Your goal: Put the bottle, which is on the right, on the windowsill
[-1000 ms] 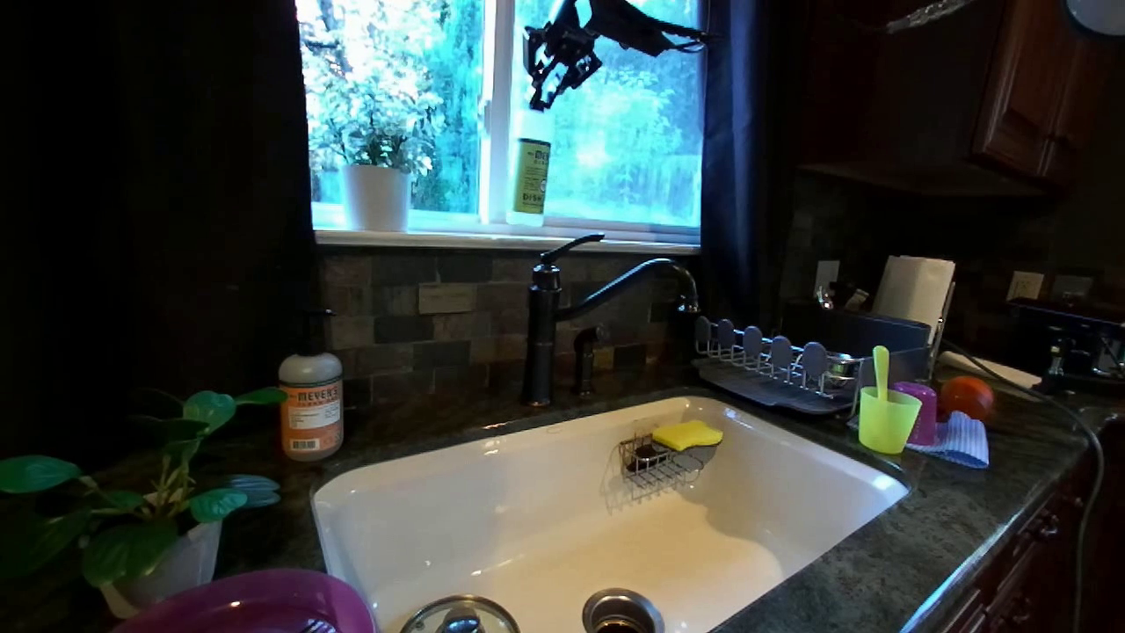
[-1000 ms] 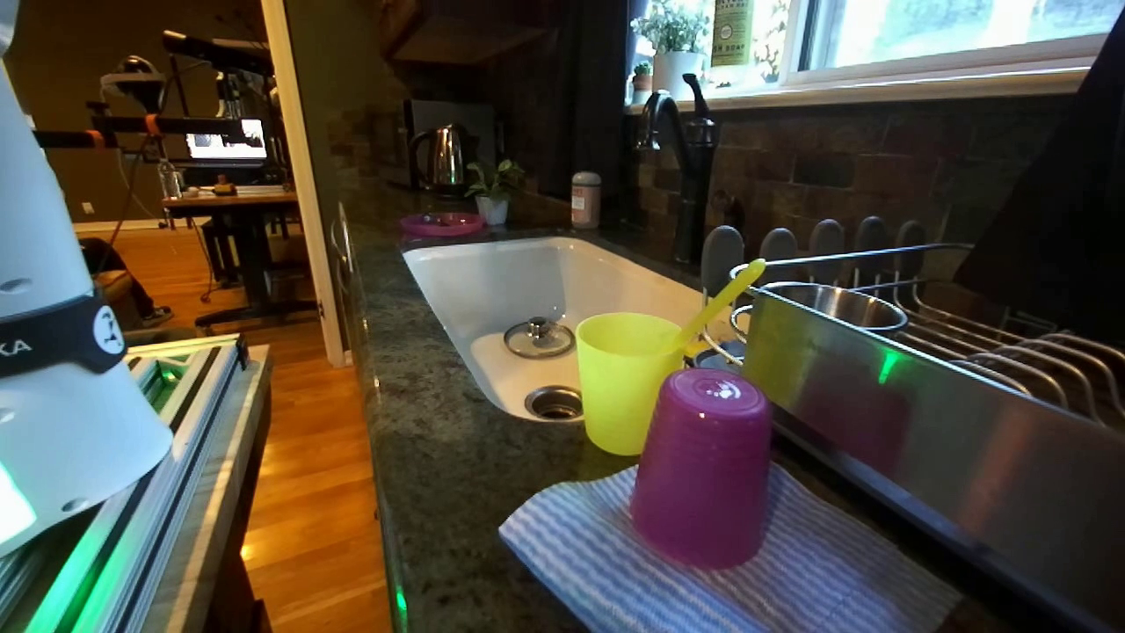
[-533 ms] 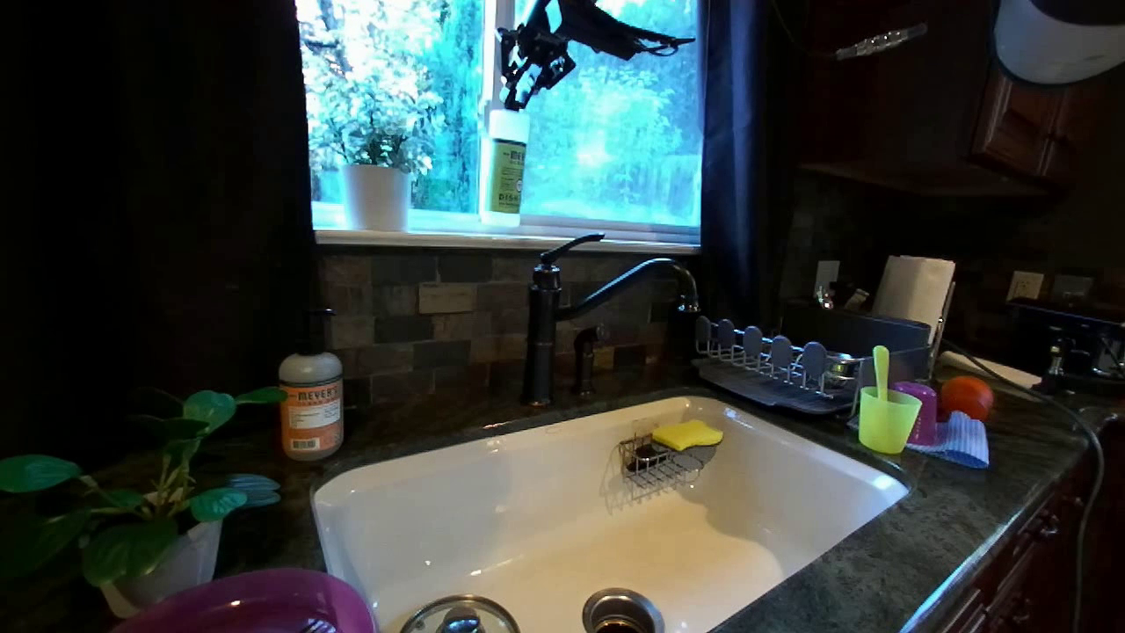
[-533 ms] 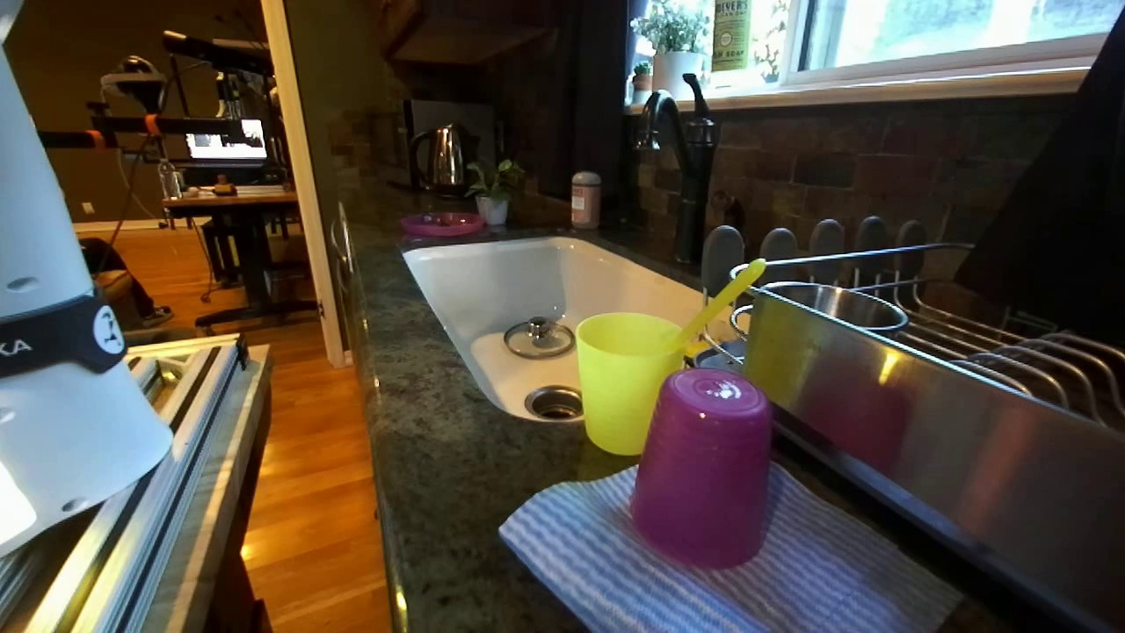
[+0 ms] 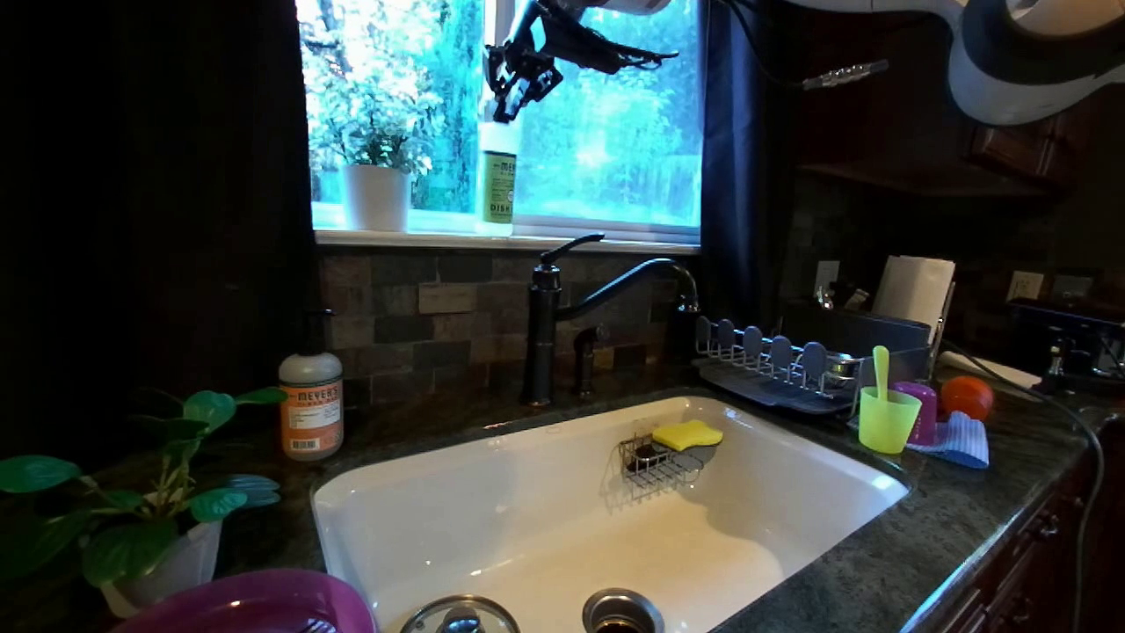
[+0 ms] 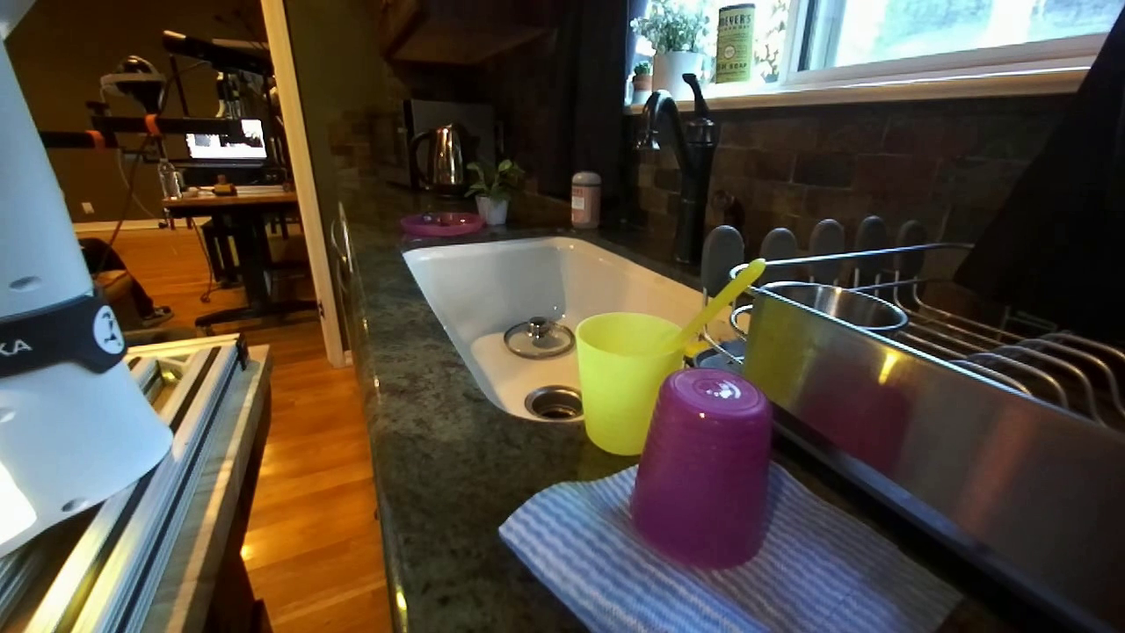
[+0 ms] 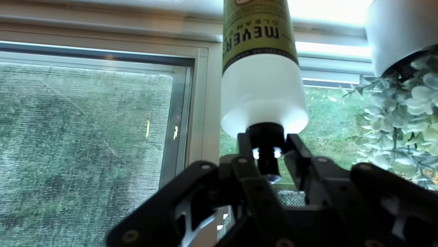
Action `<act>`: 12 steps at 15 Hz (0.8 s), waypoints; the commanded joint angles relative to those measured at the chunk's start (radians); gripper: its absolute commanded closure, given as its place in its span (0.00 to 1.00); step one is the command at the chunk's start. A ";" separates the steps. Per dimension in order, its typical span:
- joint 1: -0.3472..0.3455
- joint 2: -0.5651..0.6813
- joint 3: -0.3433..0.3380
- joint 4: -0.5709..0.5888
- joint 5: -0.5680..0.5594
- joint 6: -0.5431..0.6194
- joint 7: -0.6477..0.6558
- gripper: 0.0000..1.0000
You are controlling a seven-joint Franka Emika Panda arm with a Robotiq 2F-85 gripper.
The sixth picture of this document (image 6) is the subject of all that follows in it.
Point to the green label soap bottle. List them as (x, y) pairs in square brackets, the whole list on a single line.
[(735, 42)]

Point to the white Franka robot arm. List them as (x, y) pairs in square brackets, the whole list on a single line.
[(58, 407)]

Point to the white ceramic sink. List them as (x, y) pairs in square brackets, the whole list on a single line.
[(494, 283)]

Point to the metal sink drain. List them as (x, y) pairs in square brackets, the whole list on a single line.
[(555, 403)]

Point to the lime green plastic cup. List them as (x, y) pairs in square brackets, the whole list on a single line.
[(621, 389)]

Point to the round-leaf houseplant in white pot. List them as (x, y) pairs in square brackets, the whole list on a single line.
[(494, 206)]

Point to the purple plastic bowl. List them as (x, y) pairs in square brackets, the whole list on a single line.
[(440, 226)]

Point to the dark kitchen faucet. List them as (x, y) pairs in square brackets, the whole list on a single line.
[(691, 178)]

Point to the steel kettle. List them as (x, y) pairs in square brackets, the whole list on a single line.
[(445, 159)]

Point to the purple plastic cup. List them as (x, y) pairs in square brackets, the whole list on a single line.
[(705, 478)]

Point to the wooden desk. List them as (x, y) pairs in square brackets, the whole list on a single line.
[(234, 206)]

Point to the blue striped dish cloth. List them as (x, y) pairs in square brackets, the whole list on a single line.
[(812, 581)]

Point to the computer monitor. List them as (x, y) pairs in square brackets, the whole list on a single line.
[(227, 140)]

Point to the metal robot stand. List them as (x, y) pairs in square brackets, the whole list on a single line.
[(188, 494)]

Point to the metal dish rack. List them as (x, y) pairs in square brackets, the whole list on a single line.
[(962, 458)]

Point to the white door frame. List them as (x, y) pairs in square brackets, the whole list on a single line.
[(302, 178)]

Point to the white window frame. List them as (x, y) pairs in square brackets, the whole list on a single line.
[(917, 76)]

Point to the camera on tripod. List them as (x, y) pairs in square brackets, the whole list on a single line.
[(133, 91)]

